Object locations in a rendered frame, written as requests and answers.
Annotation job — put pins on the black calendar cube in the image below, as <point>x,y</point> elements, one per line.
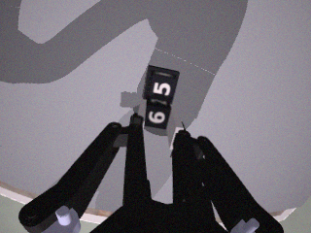
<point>161,86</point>
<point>157,113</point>

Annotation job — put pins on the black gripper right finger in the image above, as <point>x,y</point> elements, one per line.
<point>230,197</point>

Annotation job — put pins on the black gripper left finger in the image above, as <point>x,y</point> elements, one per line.
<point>58,209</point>

